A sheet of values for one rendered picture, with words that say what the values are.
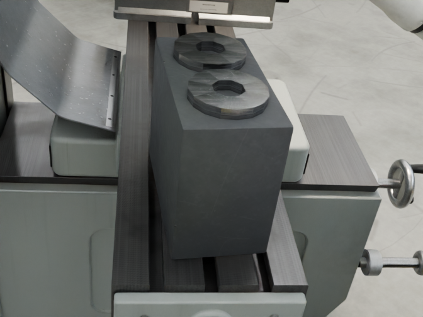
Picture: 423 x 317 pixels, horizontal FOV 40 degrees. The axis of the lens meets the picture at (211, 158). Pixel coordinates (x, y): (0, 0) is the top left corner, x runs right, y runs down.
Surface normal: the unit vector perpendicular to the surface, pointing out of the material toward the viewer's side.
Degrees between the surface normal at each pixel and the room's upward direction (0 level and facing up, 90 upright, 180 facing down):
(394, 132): 0
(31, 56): 45
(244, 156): 90
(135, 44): 0
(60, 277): 90
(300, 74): 0
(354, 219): 90
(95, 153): 90
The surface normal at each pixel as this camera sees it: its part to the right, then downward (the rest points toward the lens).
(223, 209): 0.20, 0.59
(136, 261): 0.11, -0.80
